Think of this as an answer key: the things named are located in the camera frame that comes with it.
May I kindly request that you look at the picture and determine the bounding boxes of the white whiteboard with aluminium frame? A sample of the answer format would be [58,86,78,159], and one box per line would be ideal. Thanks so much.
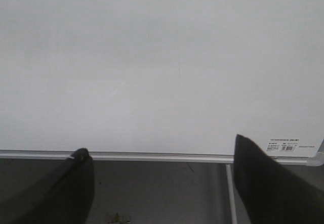
[1,0,323,166]

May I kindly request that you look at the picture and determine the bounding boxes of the white product label sticker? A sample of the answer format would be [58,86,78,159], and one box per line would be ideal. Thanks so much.
[266,138,315,152]

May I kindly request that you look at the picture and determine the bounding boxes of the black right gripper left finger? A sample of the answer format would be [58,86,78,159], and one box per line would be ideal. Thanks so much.
[1,148,95,223]

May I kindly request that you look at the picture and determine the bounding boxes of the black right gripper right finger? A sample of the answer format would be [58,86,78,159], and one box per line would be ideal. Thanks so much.
[233,135,323,223]

